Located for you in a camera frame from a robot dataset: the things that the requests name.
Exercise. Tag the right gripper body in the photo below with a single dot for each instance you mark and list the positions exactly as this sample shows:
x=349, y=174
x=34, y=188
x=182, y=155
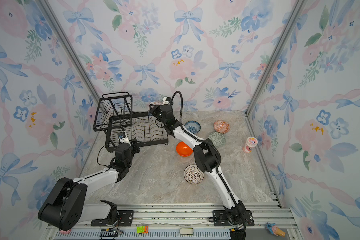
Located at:
x=158, y=114

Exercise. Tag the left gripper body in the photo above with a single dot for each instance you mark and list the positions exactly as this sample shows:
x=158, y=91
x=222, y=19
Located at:
x=134, y=149

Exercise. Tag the black wire dish rack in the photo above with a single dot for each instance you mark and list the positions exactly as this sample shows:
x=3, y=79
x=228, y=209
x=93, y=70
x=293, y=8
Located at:
x=115, y=114

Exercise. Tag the blue triangle pattern bowl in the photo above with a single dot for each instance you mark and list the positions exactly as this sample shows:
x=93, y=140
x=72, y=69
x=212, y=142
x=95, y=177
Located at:
x=154, y=104

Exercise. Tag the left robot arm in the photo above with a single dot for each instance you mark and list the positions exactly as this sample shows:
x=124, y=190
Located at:
x=66, y=205

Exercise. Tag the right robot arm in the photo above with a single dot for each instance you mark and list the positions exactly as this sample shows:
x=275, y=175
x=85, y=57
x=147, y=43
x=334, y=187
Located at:
x=208, y=160

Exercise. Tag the blue floral bowl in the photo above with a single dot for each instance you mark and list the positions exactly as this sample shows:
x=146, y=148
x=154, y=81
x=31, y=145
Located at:
x=193, y=126

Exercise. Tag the orange plastic bowl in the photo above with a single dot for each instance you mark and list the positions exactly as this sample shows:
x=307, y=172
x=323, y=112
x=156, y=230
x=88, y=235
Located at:
x=184, y=150

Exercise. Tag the red patterned bowl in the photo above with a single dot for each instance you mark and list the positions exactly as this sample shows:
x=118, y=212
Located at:
x=221, y=126

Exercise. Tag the green patterned bowl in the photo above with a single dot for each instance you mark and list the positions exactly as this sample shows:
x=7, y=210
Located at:
x=217, y=139

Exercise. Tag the white brown lattice bowl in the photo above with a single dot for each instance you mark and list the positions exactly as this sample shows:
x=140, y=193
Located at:
x=193, y=175

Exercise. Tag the green orange small block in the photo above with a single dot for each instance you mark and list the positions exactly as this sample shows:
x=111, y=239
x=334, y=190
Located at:
x=142, y=230

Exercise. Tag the pink yogurt cup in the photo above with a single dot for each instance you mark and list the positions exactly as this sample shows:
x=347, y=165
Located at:
x=250, y=143

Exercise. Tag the white small eraser block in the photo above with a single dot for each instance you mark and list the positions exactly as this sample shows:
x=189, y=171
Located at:
x=186, y=231

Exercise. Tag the ice cream cone toy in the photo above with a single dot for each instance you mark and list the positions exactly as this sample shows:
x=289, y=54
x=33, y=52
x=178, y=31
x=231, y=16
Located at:
x=274, y=230

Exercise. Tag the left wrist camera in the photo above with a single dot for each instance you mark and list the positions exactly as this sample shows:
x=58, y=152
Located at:
x=123, y=138

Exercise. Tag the aluminium corner post left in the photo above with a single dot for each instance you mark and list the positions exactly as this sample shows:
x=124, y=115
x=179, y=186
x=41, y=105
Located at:
x=68, y=47

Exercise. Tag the aluminium corner post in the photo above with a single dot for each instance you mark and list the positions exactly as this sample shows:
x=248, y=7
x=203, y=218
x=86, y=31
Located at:
x=295, y=14
x=68, y=47

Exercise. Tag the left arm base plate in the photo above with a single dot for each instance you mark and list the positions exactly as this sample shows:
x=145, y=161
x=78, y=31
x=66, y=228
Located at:
x=123, y=218

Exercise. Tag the aluminium front rail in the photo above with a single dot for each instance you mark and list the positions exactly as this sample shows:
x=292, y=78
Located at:
x=165, y=221

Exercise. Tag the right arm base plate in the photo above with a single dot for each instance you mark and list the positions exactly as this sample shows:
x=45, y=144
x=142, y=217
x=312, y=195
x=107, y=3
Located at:
x=226, y=219

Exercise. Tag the aluminium corner post right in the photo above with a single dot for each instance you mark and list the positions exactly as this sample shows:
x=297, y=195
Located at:
x=295, y=14

